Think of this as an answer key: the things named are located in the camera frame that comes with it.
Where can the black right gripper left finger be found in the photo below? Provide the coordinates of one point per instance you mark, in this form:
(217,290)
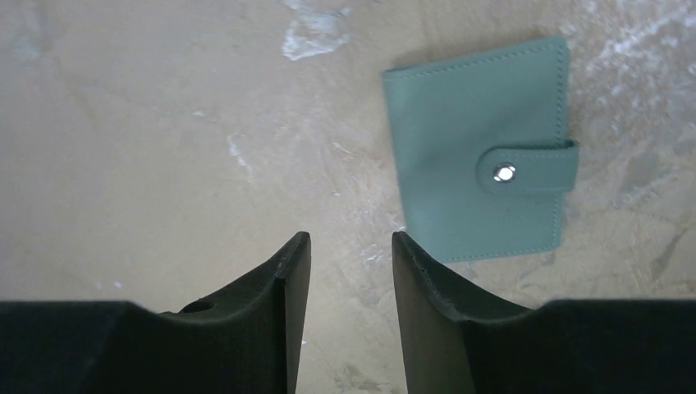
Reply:
(244,338)

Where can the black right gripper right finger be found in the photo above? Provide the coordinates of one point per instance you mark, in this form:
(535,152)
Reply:
(457,337)

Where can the teal leather card holder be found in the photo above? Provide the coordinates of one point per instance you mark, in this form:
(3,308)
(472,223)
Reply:
(482,150)

